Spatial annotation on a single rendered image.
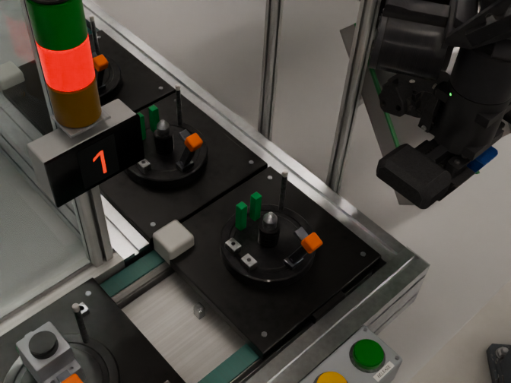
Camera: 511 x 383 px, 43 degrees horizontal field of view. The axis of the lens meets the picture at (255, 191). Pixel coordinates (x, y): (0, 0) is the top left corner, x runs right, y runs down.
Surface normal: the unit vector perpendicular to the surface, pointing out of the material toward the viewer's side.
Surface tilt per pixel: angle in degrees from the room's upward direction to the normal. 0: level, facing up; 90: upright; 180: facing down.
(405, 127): 45
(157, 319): 0
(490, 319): 0
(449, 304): 0
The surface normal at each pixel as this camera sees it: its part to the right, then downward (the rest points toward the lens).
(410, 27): -0.09, -0.22
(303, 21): 0.04, -0.66
